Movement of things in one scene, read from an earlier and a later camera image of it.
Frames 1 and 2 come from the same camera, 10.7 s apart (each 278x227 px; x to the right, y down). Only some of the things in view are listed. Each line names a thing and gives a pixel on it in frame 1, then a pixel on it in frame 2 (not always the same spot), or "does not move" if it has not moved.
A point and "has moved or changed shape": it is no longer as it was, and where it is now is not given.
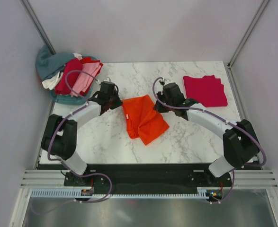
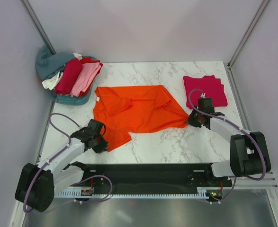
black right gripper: x=158 y=108 → x=190 y=119
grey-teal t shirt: x=48 y=64 does not move
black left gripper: x=118 y=103 → x=103 y=147
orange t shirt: x=142 y=120 has moved or changed shape
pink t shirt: x=84 y=79 does not move
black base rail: x=147 y=179 does not move
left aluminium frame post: x=37 y=25 does not move
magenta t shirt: x=208 y=91 does not move
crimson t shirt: x=71 y=70 does not move
